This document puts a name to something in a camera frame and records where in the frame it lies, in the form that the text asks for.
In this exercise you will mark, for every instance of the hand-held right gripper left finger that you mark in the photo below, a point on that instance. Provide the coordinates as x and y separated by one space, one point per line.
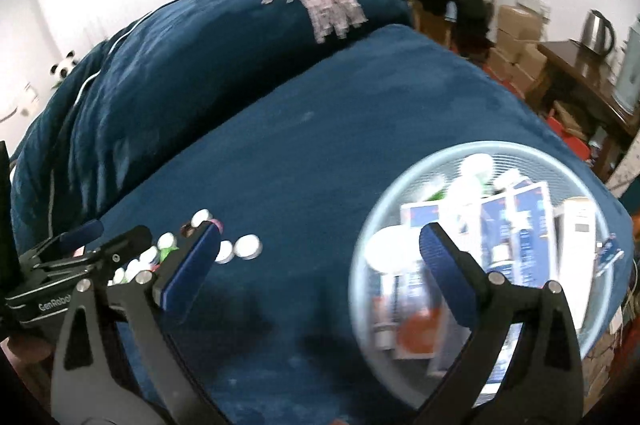
192 265

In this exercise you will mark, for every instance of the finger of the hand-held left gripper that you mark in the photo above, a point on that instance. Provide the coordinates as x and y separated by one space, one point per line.
125 239
82 231

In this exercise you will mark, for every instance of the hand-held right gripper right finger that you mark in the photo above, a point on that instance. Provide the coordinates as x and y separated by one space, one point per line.
447 275

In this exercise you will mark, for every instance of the light blue round plastic basket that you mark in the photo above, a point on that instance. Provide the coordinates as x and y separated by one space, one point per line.
565 170

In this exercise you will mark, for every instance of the green bottle cap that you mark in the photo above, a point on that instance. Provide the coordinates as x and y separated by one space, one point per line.
171 252

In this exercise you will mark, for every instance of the pink bottle cap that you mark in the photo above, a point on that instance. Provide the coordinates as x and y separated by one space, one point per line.
216 225

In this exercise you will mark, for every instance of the group of small white caps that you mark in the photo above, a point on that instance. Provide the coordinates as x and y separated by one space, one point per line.
247 247

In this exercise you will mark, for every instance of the large white lid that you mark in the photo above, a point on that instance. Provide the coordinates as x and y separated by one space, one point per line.
392 247

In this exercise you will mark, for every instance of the orange white carton box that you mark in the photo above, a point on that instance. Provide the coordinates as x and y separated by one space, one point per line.
415 330

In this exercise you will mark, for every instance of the white blue carton box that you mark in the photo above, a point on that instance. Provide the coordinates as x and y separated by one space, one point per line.
534 225
495 230
422 214

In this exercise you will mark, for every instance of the white plastic bottle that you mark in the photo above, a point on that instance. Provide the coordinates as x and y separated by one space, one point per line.
472 177

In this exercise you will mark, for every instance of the panda plush toy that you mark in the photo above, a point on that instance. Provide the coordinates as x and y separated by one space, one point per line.
65 66

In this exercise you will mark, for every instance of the blue velvet blanket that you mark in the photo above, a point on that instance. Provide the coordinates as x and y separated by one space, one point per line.
320 140

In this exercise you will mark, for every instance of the dark blue folded quilt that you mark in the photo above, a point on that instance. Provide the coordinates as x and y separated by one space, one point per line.
175 65

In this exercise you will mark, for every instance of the stack of cardboard boxes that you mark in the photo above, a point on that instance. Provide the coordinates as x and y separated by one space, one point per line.
517 50

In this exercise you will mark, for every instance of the brown wooden desk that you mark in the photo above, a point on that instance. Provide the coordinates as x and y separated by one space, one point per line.
580 75

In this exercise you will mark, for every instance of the pale green thermos jug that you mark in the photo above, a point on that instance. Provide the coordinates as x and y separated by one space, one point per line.
631 70

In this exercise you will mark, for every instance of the steel electric kettle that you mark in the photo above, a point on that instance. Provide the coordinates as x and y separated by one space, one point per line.
596 32

